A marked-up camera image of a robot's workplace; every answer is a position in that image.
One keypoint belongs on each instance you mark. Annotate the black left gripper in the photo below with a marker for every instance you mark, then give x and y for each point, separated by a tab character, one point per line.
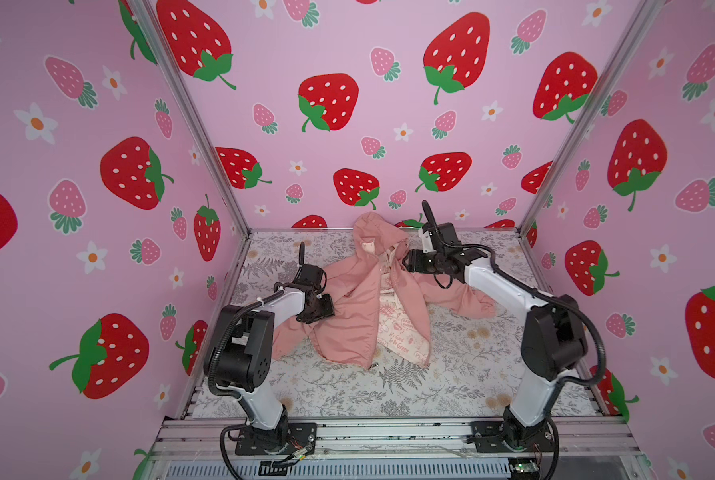
328	311

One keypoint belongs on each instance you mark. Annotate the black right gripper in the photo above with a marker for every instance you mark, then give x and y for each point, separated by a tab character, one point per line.
412	261

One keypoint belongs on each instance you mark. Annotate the pink hooded zip jacket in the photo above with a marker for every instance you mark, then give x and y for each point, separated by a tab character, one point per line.
378	303

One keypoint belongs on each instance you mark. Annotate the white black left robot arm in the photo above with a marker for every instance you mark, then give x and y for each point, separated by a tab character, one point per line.
240	352

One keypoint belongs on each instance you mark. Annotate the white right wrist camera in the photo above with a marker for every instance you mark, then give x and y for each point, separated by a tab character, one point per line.
427	242

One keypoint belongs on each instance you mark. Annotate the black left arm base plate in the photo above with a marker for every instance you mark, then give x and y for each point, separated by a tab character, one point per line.
290	439

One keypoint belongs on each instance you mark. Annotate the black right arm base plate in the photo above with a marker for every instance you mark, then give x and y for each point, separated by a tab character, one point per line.
507	437

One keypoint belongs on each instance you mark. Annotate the aluminium left corner post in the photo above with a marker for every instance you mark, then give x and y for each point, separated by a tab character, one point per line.
154	35

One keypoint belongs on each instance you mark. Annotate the aluminium corner post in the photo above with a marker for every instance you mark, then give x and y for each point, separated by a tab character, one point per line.
635	32
154	35

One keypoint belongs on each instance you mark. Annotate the aluminium right corner post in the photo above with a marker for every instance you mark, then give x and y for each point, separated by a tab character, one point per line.
635	32

